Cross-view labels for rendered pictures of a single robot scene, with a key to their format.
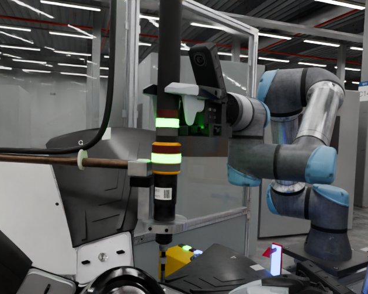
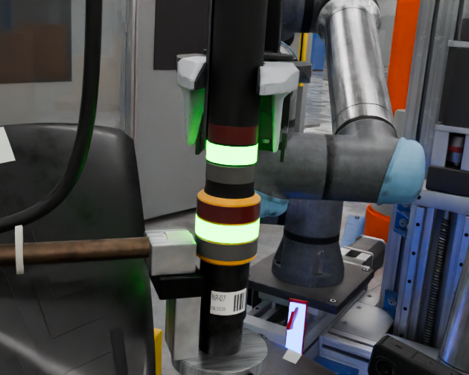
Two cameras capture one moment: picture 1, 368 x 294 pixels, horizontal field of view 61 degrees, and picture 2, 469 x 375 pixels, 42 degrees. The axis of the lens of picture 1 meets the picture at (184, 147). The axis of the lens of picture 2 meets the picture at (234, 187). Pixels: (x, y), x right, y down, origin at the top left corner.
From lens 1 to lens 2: 27 cm
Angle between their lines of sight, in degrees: 31
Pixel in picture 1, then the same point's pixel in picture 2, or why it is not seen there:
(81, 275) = not seen: outside the picture
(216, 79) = (278, 28)
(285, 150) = (346, 150)
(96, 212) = (50, 357)
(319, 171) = (405, 187)
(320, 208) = (307, 206)
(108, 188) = (63, 292)
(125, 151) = not seen: hidden behind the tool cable
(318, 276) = (418, 365)
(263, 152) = (306, 154)
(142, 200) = (185, 322)
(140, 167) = (182, 256)
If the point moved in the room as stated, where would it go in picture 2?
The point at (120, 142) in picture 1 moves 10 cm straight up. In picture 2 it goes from (43, 165) to (40, 36)
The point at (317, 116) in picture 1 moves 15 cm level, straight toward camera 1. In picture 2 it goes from (369, 73) to (415, 85)
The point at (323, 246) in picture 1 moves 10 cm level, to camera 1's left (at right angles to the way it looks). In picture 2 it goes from (310, 267) to (266, 274)
